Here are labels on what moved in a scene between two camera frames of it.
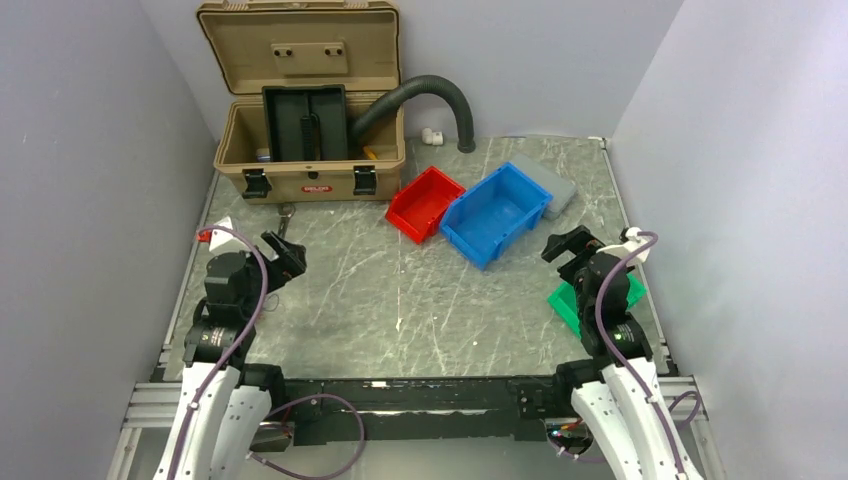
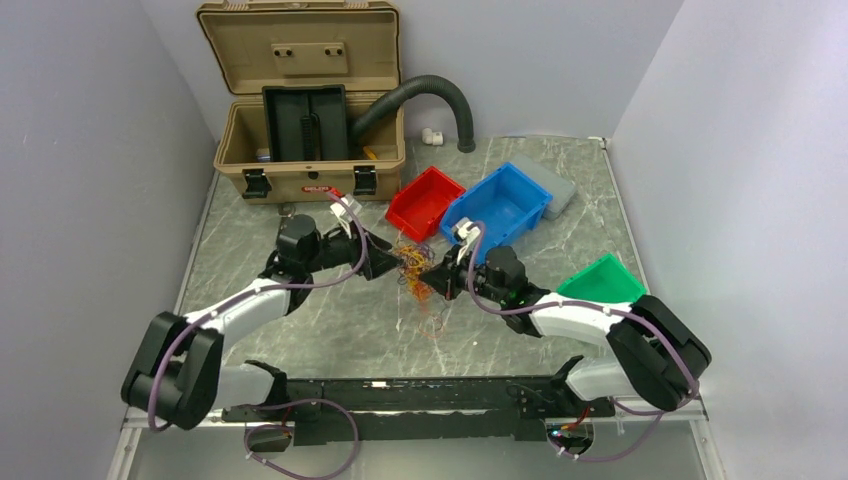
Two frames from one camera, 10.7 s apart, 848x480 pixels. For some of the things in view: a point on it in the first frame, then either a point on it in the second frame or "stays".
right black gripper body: x=581 y=243 -> x=466 y=276
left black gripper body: x=281 y=269 -> x=340 y=250
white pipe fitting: x=429 y=137 stays
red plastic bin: x=419 y=206 stays
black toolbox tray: x=306 y=122 stays
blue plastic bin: x=491 y=212 stays
